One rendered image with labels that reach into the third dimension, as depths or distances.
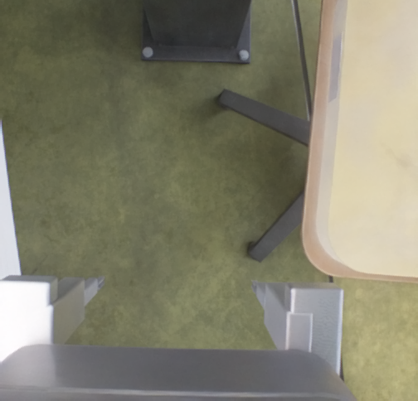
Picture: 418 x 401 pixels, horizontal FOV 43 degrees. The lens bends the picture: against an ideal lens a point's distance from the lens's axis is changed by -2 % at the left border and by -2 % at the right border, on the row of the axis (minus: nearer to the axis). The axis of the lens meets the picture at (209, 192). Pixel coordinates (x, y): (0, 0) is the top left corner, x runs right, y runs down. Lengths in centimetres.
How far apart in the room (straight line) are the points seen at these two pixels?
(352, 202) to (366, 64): 15
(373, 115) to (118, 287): 78
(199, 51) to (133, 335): 65
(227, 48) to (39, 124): 45
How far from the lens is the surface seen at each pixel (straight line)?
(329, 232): 59
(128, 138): 121
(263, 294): 16
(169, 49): 122
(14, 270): 33
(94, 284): 17
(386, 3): 64
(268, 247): 115
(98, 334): 126
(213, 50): 121
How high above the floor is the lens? 119
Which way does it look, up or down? 88 degrees down
